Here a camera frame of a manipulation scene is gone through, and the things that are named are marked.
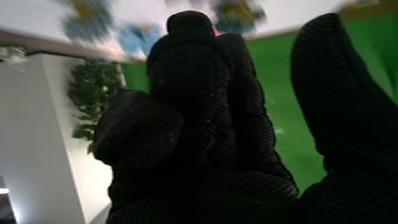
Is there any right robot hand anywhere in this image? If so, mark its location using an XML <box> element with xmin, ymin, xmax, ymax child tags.
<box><xmin>91</xmin><ymin>9</ymin><xmax>398</xmax><ymax>224</ymax></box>

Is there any green leafy plant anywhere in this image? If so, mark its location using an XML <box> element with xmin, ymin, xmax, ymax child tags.
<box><xmin>66</xmin><ymin>60</ymin><xmax>128</xmax><ymax>155</ymax></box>

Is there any light blue flower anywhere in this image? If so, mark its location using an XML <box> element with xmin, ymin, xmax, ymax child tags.
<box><xmin>116</xmin><ymin>23</ymin><xmax>165</xmax><ymax>58</ymax></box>

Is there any dark blue flower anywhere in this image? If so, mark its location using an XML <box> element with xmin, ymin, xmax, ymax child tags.
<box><xmin>210</xmin><ymin>0</ymin><xmax>268</xmax><ymax>35</ymax></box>

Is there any white sheet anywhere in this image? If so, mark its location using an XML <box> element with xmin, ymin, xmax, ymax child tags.
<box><xmin>0</xmin><ymin>0</ymin><xmax>357</xmax><ymax>63</ymax></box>

